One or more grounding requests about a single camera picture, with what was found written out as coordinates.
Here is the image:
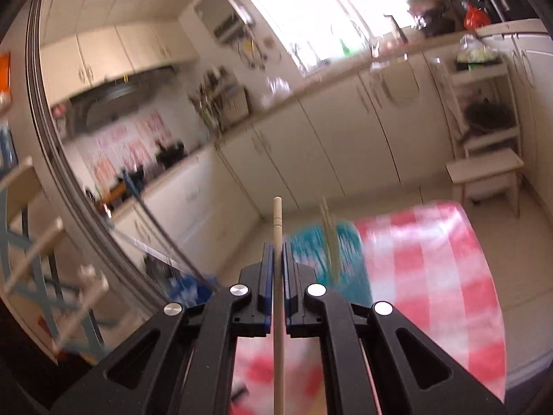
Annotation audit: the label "floral trash bin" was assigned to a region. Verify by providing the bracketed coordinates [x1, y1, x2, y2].
[144, 255, 217, 307]

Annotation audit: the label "orange box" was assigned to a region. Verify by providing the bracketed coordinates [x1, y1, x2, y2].
[0, 52, 11, 100]

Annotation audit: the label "bag of green vegetables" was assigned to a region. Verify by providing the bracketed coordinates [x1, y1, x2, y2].
[453, 35, 504, 72]

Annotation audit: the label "white upper cabinets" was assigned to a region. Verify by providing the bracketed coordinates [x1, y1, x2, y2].
[41, 17, 199, 104]

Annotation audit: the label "white plastic bag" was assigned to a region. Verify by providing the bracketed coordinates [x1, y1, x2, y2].
[259, 75, 292, 109]

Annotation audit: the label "wall utensil rack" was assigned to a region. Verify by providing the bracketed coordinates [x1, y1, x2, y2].
[190, 67, 251, 128]

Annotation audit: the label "black frying pan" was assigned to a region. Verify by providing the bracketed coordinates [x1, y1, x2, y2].
[464, 99, 519, 132]

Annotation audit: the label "bundle of wooden chopsticks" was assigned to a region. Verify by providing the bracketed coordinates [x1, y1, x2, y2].
[319, 196, 342, 282]

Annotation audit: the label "teal perforated bucket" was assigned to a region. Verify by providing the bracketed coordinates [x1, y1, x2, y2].
[289, 220, 373, 307]

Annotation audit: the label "beige countertop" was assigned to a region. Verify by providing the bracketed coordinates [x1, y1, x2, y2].
[99, 19, 553, 217]

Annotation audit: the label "grey mop with blue grip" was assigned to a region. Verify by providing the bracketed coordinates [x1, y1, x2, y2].
[121, 166, 217, 295]

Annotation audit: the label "kitchen window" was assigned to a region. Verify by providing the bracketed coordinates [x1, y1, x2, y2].
[233, 0, 415, 79]

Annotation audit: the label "white shelving unit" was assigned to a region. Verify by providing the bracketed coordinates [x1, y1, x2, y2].
[447, 58, 523, 158]

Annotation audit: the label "pink white checkered tablecloth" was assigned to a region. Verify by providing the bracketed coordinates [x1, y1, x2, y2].
[229, 201, 507, 415]

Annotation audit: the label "stack of pots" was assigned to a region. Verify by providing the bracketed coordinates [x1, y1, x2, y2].
[406, 0, 459, 37]

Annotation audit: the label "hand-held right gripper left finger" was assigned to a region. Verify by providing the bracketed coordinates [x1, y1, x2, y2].
[49, 244, 275, 415]

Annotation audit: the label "pink wall poster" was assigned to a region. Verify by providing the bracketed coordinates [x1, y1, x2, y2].
[71, 110, 167, 182]

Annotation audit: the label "white kitchen cabinets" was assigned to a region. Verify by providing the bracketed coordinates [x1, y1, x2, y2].
[110, 21, 553, 269]

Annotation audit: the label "steel range hood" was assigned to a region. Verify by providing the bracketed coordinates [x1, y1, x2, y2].
[69, 66, 178, 132]

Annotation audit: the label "light wooden chopstick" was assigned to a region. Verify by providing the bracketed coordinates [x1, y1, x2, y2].
[273, 196, 286, 415]

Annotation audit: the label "white water heater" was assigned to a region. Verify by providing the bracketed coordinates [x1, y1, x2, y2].
[194, 0, 255, 42]

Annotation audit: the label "red plastic bag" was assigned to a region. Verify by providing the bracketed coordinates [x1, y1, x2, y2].
[463, 2, 492, 29]

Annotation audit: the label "white hanging bin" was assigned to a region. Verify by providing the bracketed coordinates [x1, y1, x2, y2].
[376, 63, 422, 107]

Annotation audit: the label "beige blue shelf rack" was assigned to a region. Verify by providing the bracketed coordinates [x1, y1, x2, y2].
[0, 125, 111, 364]

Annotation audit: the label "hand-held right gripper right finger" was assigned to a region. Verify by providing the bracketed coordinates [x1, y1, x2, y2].
[282, 244, 506, 415]

